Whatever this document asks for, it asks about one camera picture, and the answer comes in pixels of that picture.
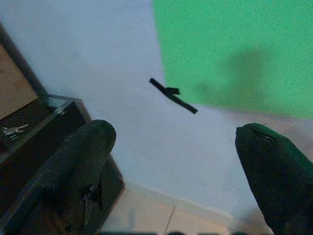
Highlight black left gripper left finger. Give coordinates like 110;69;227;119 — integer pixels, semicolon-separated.
4;119;117;235

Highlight green wall screen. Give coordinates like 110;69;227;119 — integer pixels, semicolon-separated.
152;0;313;120

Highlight silver keys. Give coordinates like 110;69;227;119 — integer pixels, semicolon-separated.
2;124;29;141

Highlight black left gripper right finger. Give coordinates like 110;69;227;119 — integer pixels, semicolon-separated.
235;123;313;235

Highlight brown wooden cabinet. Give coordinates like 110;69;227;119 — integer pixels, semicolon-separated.
0;22;48;120

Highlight black wall hook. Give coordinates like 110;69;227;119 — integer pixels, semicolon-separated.
149;77;198;115

